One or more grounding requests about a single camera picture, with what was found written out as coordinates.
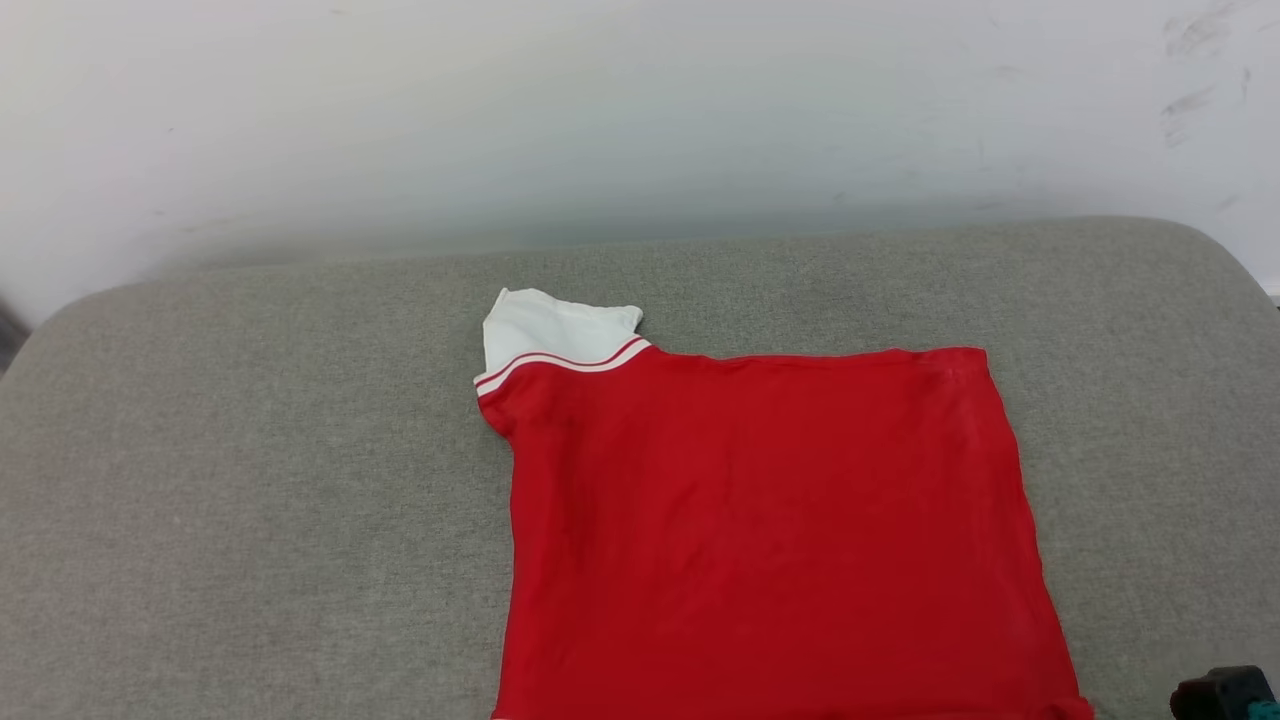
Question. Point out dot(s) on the red and white shirt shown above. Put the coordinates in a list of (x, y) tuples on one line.
[(770, 530)]

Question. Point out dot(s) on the grey fabric sofa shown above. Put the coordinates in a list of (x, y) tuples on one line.
[(250, 480)]

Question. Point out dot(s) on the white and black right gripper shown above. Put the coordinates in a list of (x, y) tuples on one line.
[(1220, 695)]

